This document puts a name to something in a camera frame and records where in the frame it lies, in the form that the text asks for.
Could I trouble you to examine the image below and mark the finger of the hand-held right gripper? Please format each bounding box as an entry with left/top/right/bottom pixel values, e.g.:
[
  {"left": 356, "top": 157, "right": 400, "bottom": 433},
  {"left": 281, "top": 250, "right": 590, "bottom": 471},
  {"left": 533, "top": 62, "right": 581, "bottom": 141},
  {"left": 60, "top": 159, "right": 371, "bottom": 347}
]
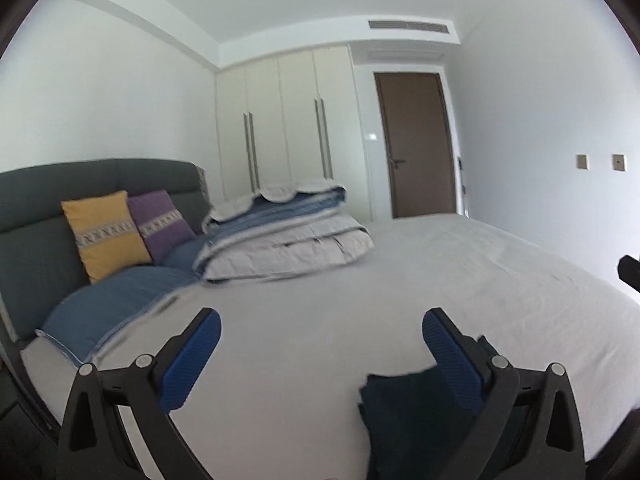
[{"left": 617, "top": 254, "right": 640, "bottom": 294}]

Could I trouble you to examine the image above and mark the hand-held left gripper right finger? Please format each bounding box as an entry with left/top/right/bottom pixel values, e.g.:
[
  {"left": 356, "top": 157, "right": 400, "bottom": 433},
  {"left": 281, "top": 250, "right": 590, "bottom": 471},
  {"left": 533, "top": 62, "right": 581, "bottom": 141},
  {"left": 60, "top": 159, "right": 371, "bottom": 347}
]
[{"left": 421, "top": 307, "right": 586, "bottom": 480}]

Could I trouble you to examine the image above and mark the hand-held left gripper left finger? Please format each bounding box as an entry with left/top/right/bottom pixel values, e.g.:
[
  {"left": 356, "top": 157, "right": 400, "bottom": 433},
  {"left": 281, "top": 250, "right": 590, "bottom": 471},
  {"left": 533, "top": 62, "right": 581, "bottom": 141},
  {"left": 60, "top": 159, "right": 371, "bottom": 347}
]
[{"left": 57, "top": 307, "right": 222, "bottom": 480}]

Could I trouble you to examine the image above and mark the dark green sweater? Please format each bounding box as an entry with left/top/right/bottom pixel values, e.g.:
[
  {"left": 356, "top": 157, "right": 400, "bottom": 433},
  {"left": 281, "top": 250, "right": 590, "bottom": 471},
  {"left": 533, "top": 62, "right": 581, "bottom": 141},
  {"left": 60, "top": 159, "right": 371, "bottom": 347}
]
[{"left": 359, "top": 335, "right": 531, "bottom": 480}]

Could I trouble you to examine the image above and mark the blue pillow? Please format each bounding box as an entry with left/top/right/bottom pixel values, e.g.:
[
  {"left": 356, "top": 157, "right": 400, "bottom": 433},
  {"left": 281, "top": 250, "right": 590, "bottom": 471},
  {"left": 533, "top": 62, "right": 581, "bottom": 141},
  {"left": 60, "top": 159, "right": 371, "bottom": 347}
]
[
  {"left": 162, "top": 236, "right": 214, "bottom": 277},
  {"left": 35, "top": 264, "right": 202, "bottom": 367}
]

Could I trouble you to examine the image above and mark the purple cushion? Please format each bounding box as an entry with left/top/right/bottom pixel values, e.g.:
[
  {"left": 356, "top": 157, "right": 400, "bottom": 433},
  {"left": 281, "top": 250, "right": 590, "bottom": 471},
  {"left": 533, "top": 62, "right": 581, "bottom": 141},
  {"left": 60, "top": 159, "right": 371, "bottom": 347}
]
[{"left": 127, "top": 189, "right": 199, "bottom": 265}]

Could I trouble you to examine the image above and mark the white bed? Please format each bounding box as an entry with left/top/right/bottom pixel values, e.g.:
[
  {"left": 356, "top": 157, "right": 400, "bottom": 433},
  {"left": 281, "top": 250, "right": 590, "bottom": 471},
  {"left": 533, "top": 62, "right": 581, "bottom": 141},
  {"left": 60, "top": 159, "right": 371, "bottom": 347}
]
[{"left": 20, "top": 212, "right": 640, "bottom": 467}]

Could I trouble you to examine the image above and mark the folded grey blue duvet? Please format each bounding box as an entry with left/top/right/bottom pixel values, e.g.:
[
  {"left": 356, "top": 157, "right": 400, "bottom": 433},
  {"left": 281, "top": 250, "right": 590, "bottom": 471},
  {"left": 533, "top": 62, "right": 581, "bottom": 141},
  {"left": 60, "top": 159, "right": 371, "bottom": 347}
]
[{"left": 192, "top": 182, "right": 375, "bottom": 282}]

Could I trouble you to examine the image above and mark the yellow cushion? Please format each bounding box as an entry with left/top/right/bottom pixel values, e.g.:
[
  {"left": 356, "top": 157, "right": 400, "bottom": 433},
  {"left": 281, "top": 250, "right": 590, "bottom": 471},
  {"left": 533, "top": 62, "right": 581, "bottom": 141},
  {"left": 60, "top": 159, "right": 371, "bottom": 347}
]
[{"left": 60, "top": 190, "right": 154, "bottom": 285}]

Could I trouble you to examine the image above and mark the dark grey headboard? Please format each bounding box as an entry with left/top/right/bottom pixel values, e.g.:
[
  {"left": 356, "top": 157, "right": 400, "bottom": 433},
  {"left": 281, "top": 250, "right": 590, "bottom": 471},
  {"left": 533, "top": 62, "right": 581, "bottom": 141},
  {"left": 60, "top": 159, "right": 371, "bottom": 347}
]
[{"left": 0, "top": 158, "right": 211, "bottom": 357}]

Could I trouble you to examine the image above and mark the brown door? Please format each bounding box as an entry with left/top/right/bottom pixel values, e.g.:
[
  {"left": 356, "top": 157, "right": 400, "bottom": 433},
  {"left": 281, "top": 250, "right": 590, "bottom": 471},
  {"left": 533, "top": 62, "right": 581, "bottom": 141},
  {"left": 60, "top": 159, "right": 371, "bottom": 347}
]
[{"left": 374, "top": 71, "right": 459, "bottom": 220}]

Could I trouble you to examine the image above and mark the cream wardrobe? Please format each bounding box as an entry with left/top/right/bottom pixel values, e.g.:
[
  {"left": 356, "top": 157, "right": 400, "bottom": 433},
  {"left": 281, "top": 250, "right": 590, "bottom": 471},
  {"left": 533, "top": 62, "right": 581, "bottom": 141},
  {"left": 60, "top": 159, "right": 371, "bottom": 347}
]
[{"left": 215, "top": 44, "right": 374, "bottom": 224}]

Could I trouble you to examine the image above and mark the white air vent slot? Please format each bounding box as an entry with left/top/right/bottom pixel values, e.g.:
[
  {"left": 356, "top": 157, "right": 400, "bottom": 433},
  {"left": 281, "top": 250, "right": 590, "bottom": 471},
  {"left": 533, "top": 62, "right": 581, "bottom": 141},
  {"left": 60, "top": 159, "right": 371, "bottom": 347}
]
[{"left": 368, "top": 49, "right": 445, "bottom": 60}]

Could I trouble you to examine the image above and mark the dark ceiling air vent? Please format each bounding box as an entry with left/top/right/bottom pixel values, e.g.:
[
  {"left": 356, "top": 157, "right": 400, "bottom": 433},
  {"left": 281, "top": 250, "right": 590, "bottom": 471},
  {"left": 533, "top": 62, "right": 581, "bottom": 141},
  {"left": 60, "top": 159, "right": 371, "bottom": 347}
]
[{"left": 368, "top": 18, "right": 450, "bottom": 31}]

